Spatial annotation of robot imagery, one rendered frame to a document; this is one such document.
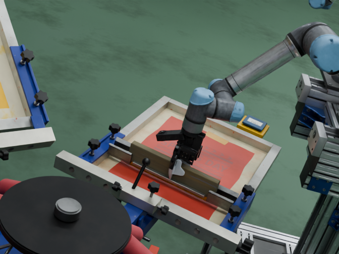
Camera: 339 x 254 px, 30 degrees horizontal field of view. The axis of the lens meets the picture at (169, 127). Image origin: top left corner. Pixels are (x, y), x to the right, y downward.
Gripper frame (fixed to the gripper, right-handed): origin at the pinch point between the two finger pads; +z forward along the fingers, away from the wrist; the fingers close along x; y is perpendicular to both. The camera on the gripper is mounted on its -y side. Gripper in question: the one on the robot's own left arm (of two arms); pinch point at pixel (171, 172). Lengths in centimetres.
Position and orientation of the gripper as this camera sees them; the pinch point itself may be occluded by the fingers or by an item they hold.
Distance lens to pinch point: 233.3
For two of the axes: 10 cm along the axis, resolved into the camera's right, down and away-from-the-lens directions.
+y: 8.8, 4.0, -2.3
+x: 3.9, -3.5, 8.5
